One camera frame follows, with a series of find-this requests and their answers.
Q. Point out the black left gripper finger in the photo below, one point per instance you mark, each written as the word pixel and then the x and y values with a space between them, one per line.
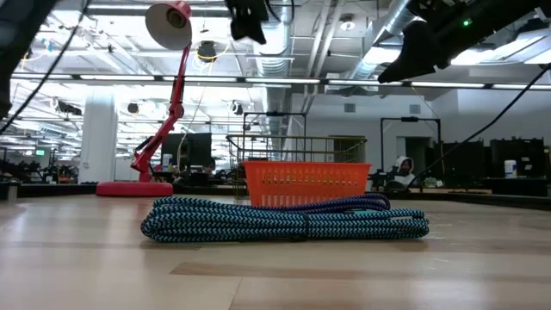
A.
pixel 249 26

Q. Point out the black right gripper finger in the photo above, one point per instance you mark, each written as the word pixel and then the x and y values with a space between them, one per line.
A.
pixel 413 51

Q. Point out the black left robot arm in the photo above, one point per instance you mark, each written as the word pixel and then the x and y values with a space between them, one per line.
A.
pixel 17 34

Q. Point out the red desk lamp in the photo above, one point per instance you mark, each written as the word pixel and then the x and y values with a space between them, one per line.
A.
pixel 170 26

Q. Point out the person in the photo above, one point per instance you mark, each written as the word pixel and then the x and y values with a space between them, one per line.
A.
pixel 404 170

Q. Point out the dark office monitor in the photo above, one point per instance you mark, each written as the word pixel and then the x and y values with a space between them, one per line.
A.
pixel 193 150

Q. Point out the white plastic container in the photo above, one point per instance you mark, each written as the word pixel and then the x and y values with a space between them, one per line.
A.
pixel 510 169

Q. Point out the orange plastic basket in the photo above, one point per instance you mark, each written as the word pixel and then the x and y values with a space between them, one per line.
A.
pixel 305 183

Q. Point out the white pillar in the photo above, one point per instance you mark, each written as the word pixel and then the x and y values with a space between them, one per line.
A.
pixel 98 138

